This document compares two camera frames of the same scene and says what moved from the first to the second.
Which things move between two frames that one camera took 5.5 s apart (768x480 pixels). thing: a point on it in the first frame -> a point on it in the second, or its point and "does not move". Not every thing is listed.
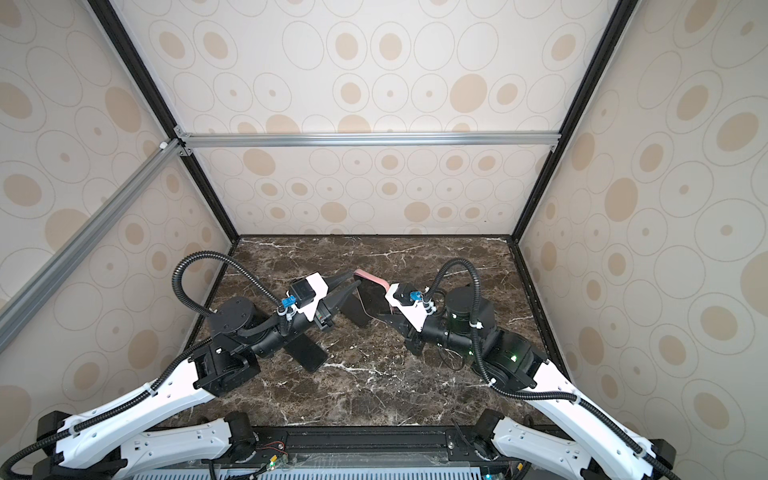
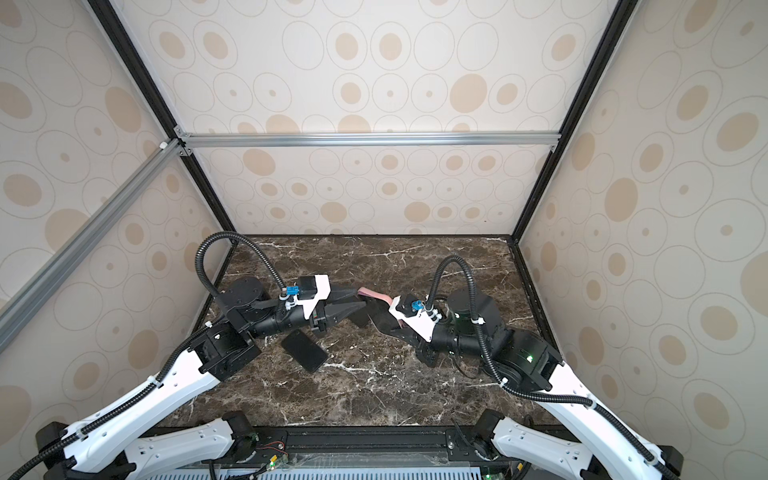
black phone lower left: [305, 351] does not move
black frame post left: [146, 81] does not move
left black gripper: [331, 306] -> [329, 314]
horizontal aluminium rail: [237, 140] does not move
